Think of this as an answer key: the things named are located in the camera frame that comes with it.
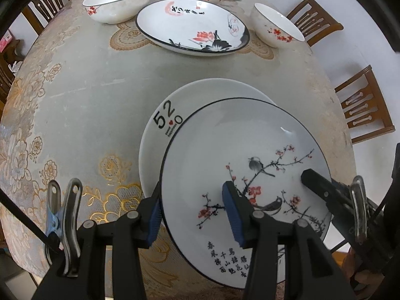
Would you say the thin black cable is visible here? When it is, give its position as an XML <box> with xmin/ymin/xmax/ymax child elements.
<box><xmin>0</xmin><ymin>189</ymin><xmax>61</xmax><ymax>254</ymax></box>

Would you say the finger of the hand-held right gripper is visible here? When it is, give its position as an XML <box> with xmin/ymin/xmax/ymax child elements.
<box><xmin>300</xmin><ymin>169</ymin><xmax>352</xmax><ymax>207</ymax></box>

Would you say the wooden dining chair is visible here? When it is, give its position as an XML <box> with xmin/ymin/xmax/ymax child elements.
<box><xmin>0</xmin><ymin>39</ymin><xmax>26</xmax><ymax>104</ymax></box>
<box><xmin>286</xmin><ymin>0</ymin><xmax>344</xmax><ymax>48</ymax></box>
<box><xmin>22</xmin><ymin>0</ymin><xmax>76</xmax><ymax>35</ymax></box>
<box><xmin>334</xmin><ymin>65</ymin><xmax>396</xmax><ymax>145</ymax></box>

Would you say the white plate with lotus print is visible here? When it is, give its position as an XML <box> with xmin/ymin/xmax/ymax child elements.
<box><xmin>136</xmin><ymin>0</ymin><xmax>251</xmax><ymax>57</ymax></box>

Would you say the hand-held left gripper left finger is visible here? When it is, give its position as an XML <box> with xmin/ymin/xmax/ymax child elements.
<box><xmin>31</xmin><ymin>185</ymin><xmax>163</xmax><ymax>300</ymax></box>

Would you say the beige floral lace tablecloth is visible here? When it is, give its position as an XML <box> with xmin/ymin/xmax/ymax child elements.
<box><xmin>0</xmin><ymin>0</ymin><xmax>357</xmax><ymax>288</ymax></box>

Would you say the metal spring clamp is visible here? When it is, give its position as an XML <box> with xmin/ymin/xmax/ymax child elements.
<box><xmin>45</xmin><ymin>177</ymin><xmax>83</xmax><ymax>278</ymax></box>
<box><xmin>350</xmin><ymin>175</ymin><xmax>370</xmax><ymax>242</ymax></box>

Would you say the small white plum blossom bowl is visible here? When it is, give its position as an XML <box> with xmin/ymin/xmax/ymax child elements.
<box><xmin>250</xmin><ymin>2</ymin><xmax>305</xmax><ymax>49</ymax></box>

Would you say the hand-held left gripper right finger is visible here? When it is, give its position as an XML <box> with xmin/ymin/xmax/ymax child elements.
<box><xmin>222</xmin><ymin>180</ymin><xmax>357</xmax><ymax>300</ymax></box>

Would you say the white plate with bird print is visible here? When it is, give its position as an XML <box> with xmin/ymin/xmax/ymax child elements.
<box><xmin>159</xmin><ymin>98</ymin><xmax>333</xmax><ymax>289</ymax></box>

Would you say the white plate with black numerals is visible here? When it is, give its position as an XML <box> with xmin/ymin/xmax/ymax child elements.
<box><xmin>139</xmin><ymin>78</ymin><xmax>277</xmax><ymax>201</ymax></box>

